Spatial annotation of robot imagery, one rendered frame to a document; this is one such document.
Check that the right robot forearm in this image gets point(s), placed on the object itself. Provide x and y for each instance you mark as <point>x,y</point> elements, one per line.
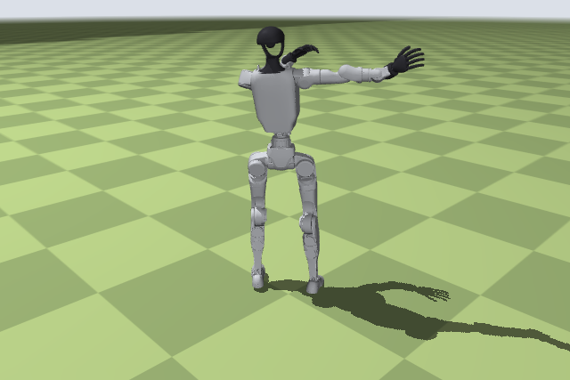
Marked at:
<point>363,75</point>

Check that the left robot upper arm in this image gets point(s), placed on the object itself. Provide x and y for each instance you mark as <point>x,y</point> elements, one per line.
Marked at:
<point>244,80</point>

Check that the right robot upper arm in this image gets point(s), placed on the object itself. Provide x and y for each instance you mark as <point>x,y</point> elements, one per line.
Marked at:
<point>307,77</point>

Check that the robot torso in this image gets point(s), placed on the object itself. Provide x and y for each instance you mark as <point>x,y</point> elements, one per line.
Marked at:
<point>276,98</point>

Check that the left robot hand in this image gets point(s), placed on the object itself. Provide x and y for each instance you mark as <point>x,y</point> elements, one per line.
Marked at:
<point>300,51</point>

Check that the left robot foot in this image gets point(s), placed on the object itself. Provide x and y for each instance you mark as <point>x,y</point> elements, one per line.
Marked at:
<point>258,280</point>

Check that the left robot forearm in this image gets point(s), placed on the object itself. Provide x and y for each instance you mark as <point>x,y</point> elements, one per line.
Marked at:
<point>290,62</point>

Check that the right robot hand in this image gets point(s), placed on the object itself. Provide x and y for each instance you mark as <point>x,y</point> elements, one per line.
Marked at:
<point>401,63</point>

